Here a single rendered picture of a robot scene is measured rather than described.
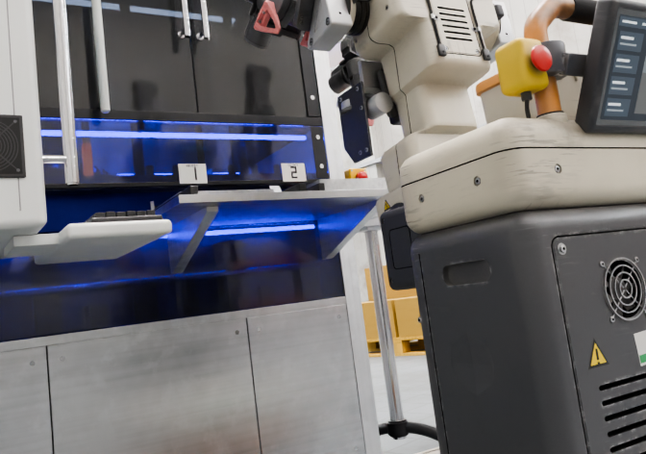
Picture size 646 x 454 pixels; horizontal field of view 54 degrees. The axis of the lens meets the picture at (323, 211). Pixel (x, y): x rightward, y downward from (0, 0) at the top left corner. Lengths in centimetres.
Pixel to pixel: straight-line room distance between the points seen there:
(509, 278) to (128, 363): 122
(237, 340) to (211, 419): 23
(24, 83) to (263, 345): 104
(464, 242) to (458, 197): 6
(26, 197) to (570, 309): 92
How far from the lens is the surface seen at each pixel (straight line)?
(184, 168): 190
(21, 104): 129
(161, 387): 183
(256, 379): 193
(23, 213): 124
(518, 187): 82
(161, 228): 128
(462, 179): 87
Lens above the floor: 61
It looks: 8 degrees up
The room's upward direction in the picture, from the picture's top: 7 degrees counter-clockwise
